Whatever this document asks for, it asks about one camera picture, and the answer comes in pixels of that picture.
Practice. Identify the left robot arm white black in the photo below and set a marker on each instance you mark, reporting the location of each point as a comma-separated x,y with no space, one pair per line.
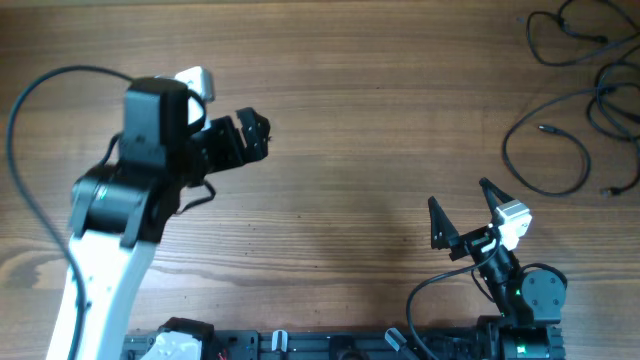
119,211

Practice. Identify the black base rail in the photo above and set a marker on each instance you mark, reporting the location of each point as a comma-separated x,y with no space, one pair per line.
350,345

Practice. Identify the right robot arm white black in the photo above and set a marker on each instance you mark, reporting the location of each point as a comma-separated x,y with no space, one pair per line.
529,297

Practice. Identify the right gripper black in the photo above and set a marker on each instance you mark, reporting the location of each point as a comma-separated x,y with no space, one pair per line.
442,239

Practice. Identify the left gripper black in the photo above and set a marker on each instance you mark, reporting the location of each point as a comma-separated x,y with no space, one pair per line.
232,153

